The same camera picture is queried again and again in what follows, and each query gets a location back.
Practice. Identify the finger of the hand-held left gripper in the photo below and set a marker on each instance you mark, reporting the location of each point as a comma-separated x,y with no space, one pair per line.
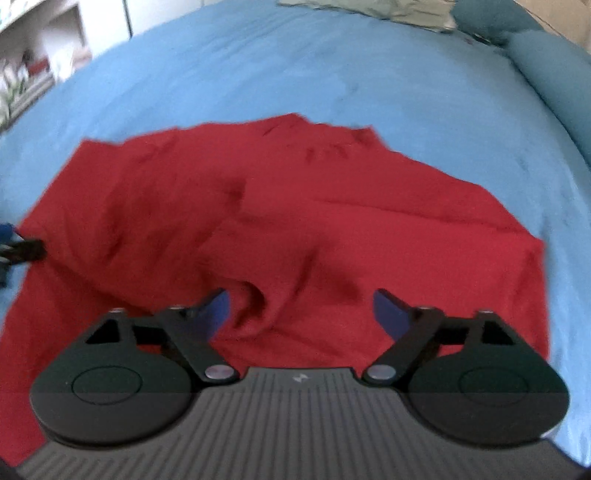
27,249

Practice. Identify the teal pillow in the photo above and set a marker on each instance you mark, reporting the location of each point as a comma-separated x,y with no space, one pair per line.
549,69

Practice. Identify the olive green cloth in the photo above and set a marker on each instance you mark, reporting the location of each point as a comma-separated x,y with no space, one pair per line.
383,10

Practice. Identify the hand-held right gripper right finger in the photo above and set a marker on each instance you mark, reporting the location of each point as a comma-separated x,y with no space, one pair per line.
388,314

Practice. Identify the white shelf unit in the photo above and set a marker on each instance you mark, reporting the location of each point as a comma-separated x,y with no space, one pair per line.
41,50

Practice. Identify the blue bed sheet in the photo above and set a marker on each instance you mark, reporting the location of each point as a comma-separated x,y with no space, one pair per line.
323,78

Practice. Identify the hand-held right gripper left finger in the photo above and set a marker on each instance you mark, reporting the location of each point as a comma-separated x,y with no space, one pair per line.
216,312

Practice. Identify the red garment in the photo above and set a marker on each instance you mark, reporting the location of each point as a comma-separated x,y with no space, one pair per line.
295,221

